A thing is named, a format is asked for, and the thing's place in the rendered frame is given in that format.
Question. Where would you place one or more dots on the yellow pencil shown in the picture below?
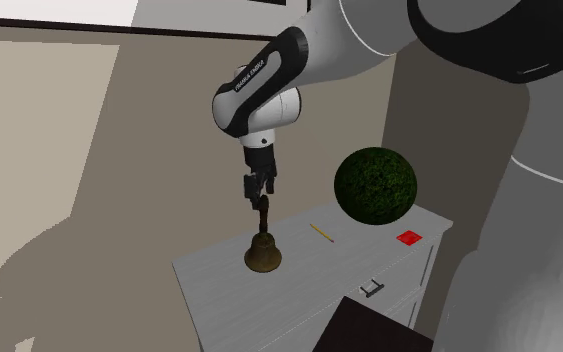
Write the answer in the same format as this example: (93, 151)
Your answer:
(322, 233)

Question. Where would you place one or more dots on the grey chest of drawers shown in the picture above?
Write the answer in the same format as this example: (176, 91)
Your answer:
(305, 287)

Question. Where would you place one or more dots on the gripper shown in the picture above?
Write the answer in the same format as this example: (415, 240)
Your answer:
(259, 157)

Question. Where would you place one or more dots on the red square pad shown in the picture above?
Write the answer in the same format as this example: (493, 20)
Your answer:
(409, 238)

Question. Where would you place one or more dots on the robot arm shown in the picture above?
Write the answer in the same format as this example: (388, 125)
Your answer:
(339, 39)

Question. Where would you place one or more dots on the dark green mossy ball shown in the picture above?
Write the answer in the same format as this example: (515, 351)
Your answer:
(375, 186)

